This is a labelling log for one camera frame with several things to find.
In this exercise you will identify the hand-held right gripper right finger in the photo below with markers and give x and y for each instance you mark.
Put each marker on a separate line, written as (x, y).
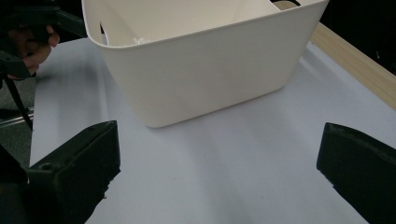
(364, 168)

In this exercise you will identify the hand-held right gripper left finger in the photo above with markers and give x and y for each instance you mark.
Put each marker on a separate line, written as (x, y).
(74, 171)

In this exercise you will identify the white plastic storage bin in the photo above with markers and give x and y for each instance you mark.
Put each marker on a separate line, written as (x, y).
(202, 68)

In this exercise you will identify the wooden table board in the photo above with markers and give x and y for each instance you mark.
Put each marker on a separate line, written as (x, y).
(355, 62)

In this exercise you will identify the metal table frame rail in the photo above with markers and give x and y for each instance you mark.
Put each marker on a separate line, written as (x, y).
(14, 119)

